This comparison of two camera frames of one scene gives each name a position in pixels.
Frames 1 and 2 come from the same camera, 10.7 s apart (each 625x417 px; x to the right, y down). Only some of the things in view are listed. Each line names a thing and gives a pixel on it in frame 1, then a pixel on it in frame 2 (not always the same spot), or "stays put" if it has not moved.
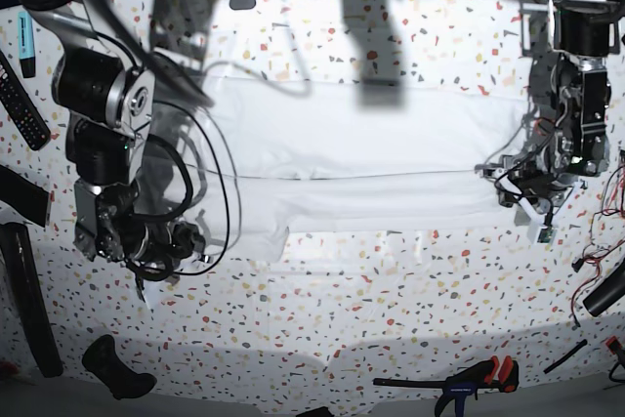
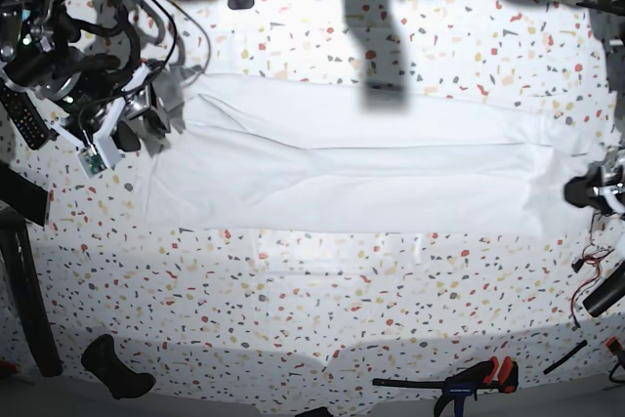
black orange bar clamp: (488, 374) stays put
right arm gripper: (157, 248) -> (99, 136)
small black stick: (583, 343) stays put
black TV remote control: (21, 108) stays put
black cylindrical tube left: (18, 249) stays put
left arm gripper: (525, 182) -> (609, 181)
